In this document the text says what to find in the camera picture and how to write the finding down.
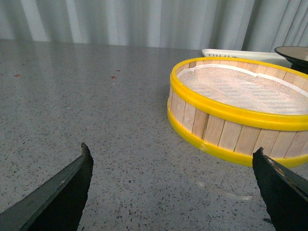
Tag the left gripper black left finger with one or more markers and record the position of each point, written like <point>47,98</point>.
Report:
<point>58,204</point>

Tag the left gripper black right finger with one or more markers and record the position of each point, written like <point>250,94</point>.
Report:
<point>284,192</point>

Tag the beige plate with black rim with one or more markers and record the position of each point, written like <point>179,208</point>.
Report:
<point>296,55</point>

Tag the cream plastic serving tray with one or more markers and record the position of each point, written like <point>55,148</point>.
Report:
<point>267,57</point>

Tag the yellow-rimmed wooden steamer basket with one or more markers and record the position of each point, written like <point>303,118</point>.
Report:
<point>233,133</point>

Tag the white mesh steamer liner cloth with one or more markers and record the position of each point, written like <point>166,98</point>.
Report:
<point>244,89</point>

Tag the grey pleated curtain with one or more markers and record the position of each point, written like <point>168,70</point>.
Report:
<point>247,25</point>

